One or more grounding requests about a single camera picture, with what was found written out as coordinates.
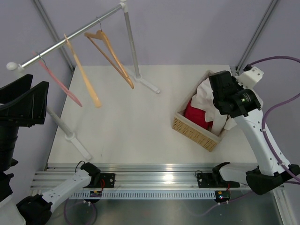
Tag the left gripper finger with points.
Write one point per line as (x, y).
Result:
(15, 89)
(26, 110)

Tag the white printed t shirt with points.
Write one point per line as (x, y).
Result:
(224, 103)

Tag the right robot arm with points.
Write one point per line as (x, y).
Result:
(273, 168)

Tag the pink hanger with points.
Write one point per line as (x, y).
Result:
(70, 94)

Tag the light wooden hanger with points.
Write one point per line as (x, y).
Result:
(97, 103)

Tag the clothes rack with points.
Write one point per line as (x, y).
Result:
(99, 35)

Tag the pink cloth in basket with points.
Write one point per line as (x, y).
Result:
(197, 114)

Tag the wicker basket with liner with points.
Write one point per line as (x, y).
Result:
(199, 131)

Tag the aluminium rail frame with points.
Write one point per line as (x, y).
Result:
(131, 134)

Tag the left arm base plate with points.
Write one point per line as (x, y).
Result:
(102, 180)

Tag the white cable duct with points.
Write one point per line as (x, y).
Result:
(144, 195)

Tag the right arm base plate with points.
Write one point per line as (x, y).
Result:
(208, 180)

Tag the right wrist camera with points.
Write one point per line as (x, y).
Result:
(250, 76)

